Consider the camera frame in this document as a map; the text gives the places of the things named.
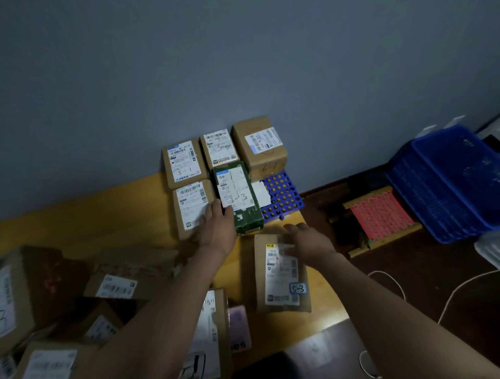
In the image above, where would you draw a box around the person's left forearm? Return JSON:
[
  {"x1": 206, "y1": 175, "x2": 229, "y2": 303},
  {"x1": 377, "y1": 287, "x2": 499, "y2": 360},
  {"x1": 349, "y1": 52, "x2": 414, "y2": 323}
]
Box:
[{"x1": 72, "y1": 246, "x2": 235, "y2": 379}]

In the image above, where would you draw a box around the person's right hand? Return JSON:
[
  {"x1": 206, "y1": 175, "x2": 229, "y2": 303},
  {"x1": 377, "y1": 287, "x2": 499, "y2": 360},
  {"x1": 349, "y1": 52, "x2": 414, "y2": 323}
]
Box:
[{"x1": 283, "y1": 223, "x2": 338, "y2": 267}]

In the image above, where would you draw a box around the blue plastic crate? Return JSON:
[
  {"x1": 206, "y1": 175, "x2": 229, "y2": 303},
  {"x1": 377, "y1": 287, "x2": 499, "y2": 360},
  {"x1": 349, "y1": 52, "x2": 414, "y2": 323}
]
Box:
[{"x1": 385, "y1": 124, "x2": 500, "y2": 245}]

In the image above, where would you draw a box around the white cable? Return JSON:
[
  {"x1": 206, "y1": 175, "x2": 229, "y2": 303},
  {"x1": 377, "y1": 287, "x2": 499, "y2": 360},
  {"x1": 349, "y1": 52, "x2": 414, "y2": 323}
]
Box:
[
  {"x1": 358, "y1": 270, "x2": 407, "y2": 379},
  {"x1": 437, "y1": 269, "x2": 500, "y2": 325}
]

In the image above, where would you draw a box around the person's left hand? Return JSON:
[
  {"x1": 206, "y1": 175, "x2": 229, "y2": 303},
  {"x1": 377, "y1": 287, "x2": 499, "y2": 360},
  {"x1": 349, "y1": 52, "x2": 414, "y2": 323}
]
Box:
[{"x1": 199, "y1": 199, "x2": 238, "y2": 258}]

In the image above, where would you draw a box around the person's right forearm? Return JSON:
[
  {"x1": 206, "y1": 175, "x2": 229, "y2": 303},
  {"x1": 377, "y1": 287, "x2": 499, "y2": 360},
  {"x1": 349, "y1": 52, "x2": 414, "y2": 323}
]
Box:
[{"x1": 316, "y1": 251, "x2": 500, "y2": 379}]

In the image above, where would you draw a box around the large pink box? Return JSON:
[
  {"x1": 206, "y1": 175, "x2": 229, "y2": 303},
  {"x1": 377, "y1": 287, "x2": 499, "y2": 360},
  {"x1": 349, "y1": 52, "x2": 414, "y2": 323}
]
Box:
[{"x1": 228, "y1": 305, "x2": 253, "y2": 354}]

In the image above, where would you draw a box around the blue plastic grid pallet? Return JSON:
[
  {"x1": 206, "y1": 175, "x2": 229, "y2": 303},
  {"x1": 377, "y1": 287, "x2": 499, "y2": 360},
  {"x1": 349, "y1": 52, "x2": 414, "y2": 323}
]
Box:
[{"x1": 259, "y1": 170, "x2": 305, "y2": 224}]

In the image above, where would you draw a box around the small cardboard parcel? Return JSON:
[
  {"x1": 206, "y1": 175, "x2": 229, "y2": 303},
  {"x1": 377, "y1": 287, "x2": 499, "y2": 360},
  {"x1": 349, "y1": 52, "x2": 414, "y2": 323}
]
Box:
[
  {"x1": 162, "y1": 138, "x2": 210, "y2": 191},
  {"x1": 199, "y1": 129, "x2": 240, "y2": 171},
  {"x1": 14, "y1": 342, "x2": 101, "y2": 379},
  {"x1": 173, "y1": 179, "x2": 217, "y2": 242}
]

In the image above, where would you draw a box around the dark green box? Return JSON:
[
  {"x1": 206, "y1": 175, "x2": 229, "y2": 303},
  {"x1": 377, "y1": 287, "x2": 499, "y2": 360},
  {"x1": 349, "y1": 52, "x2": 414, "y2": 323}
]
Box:
[{"x1": 212, "y1": 160, "x2": 264, "y2": 236}]

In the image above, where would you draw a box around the white shelf frame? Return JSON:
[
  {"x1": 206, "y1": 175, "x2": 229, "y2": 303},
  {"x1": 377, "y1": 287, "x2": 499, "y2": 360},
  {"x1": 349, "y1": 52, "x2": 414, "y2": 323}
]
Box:
[{"x1": 477, "y1": 113, "x2": 500, "y2": 153}]

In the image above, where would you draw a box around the white plastic crate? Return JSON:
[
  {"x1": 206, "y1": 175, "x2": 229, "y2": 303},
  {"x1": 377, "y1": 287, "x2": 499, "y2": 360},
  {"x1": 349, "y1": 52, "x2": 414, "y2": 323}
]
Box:
[{"x1": 473, "y1": 231, "x2": 500, "y2": 270}]

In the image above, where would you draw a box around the white paper note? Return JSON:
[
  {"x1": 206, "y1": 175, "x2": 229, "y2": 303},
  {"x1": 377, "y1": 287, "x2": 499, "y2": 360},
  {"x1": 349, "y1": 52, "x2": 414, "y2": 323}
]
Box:
[{"x1": 251, "y1": 180, "x2": 271, "y2": 210}]

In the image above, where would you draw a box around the box marked 5-3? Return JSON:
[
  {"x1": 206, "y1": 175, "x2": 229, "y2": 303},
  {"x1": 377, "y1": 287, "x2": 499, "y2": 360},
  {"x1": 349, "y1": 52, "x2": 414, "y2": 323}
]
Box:
[{"x1": 0, "y1": 246, "x2": 89, "y2": 354}]

